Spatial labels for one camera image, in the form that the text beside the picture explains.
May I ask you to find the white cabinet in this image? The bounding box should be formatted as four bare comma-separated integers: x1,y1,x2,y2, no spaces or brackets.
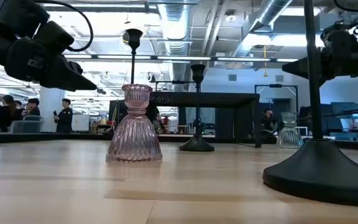
71,114,90,132

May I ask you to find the tall black candlestick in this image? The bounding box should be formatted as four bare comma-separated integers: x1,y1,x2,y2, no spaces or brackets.
262,0,358,207
125,28,144,85

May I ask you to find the gray computer monitor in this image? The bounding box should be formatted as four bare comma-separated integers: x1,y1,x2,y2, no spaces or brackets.
331,101,358,120

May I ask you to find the silver ventilation duct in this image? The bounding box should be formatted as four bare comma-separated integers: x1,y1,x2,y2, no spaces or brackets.
232,0,293,58
158,0,196,91

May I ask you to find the yellow hanging tag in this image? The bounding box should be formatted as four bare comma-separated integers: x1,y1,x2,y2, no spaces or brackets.
262,45,269,78

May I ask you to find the black perforated metal shelf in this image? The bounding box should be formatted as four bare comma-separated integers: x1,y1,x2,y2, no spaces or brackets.
149,91,262,149

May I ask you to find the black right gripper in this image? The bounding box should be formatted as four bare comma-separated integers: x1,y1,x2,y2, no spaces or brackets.
282,27,358,86

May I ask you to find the gray chair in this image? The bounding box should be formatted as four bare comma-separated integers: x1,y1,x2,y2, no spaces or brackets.
9,114,45,134

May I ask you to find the white pillar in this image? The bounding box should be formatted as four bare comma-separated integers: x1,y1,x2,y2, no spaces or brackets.
39,86,65,133

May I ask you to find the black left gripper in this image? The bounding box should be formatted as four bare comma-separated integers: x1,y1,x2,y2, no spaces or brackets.
0,11,98,92

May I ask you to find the pale green glass candle holder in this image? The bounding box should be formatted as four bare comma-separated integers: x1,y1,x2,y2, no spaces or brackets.
275,111,305,149

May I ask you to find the long ceiling light strip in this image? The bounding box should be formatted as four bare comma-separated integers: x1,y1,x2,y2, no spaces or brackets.
63,54,300,63

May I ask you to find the black cabinet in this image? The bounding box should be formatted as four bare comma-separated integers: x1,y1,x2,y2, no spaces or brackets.
108,99,124,134

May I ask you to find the short black candlestick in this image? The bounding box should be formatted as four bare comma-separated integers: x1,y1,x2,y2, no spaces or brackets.
179,63,216,152

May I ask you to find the pink ribbed glass candle holder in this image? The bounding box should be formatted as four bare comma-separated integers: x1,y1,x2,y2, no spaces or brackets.
106,83,163,162

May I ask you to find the black metal frame stand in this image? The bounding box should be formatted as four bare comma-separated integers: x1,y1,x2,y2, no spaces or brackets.
254,83,299,118

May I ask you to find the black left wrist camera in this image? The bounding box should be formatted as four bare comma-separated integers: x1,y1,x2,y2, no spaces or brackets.
0,0,75,53

